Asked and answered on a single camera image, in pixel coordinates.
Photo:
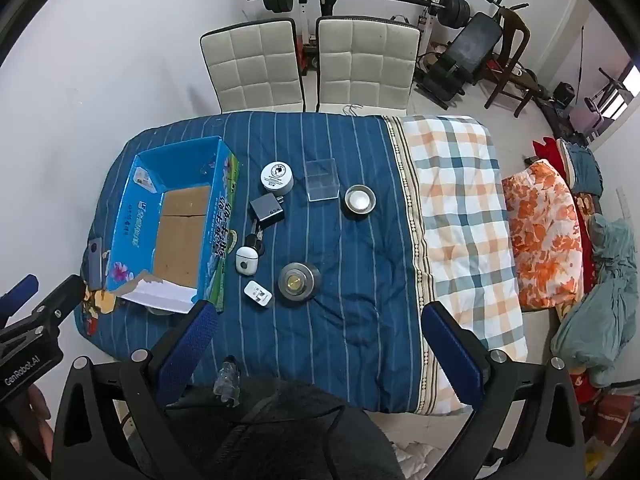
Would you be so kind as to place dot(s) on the person's left hand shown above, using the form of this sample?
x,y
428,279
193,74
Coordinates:
x,y
39,407

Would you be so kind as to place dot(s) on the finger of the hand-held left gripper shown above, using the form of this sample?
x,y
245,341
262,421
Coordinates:
x,y
60,297
20,289

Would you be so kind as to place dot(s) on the teal cloth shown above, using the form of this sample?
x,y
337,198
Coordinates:
x,y
600,300

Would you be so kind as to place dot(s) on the grey phone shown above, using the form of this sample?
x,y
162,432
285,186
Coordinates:
x,y
96,262

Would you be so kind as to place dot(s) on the clear plastic box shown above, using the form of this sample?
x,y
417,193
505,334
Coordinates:
x,y
322,180

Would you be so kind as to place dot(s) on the clear plastic bottle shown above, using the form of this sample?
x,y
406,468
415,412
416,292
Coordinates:
x,y
227,377

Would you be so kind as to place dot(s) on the red bag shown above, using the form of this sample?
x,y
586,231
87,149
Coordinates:
x,y
614,417

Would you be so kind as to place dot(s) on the blue denim cloth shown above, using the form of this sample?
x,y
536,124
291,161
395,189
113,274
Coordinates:
x,y
585,167

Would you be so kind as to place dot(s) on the silver round tin gold centre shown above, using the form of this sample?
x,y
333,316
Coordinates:
x,y
299,281

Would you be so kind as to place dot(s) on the brown wooden chair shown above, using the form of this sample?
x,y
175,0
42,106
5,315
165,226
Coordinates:
x,y
515,35

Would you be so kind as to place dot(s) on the orange floral pillow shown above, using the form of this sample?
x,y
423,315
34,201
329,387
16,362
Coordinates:
x,y
542,235

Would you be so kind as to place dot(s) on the white cloth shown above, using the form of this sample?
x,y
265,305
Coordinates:
x,y
417,457

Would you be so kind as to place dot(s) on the grey charger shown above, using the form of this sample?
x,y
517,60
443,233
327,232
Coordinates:
x,y
266,209

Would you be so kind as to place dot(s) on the white power adapter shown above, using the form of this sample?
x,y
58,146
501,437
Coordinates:
x,y
257,294

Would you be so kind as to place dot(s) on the silver metal bowl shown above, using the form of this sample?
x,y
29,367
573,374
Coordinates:
x,y
358,202

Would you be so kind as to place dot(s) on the black weight bench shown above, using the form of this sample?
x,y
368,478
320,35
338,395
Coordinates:
x,y
470,45

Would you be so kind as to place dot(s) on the blue striped and plaid quilt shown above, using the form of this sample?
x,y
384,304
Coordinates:
x,y
360,270

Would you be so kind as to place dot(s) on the white earbuds case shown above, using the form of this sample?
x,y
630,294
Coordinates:
x,y
246,260

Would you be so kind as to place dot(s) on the black key fob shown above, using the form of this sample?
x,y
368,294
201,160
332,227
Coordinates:
x,y
255,244

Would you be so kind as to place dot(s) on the black cloth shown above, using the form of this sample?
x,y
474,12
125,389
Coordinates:
x,y
280,435

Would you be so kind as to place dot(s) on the white padded chair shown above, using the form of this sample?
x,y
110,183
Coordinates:
x,y
365,65
252,65

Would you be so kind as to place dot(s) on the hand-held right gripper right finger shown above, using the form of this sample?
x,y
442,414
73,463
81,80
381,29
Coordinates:
x,y
450,350

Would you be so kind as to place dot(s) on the white round tin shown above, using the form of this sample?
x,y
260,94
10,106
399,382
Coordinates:
x,y
276,175

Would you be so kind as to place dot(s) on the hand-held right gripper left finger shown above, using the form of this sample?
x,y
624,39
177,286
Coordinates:
x,y
190,345

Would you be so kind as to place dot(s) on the blue cardboard box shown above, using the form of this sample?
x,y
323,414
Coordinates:
x,y
125,220

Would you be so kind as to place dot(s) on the white barbell rack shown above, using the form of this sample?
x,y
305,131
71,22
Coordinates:
x,y
303,15

